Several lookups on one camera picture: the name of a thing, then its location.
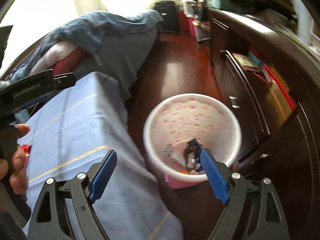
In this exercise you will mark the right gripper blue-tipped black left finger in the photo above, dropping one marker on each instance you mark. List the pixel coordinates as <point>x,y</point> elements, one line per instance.
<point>50,218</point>

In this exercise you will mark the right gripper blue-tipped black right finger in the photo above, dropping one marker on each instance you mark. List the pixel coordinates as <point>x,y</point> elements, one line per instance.
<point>252,208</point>

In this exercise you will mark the blue snack wrapper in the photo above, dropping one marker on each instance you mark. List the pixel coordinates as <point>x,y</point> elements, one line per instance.
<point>192,155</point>

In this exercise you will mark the pink speckled trash bin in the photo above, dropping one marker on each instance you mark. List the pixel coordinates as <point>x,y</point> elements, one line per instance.
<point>181,118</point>

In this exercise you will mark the person's left hand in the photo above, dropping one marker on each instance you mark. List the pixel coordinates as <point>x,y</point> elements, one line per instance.
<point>18,179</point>

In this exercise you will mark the red snack packet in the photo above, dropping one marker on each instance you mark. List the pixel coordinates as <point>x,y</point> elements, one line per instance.
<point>27,151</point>

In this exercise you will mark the light blue tablecloth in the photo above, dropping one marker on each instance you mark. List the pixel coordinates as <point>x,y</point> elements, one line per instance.
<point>76,129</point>

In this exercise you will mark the white paper scrap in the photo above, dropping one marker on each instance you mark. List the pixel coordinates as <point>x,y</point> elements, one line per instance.
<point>175,155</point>

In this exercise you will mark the dark wooden dresser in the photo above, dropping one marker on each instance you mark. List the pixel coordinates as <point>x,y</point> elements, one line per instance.
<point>271,84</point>

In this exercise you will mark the pink red folded quilt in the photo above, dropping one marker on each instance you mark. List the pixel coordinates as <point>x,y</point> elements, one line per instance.
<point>61,57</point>

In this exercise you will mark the dark blue bed cover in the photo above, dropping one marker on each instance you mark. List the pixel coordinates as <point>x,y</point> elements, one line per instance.
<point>113,45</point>

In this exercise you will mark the black suitcase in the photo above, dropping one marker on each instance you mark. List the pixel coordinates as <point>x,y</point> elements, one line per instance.
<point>168,11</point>

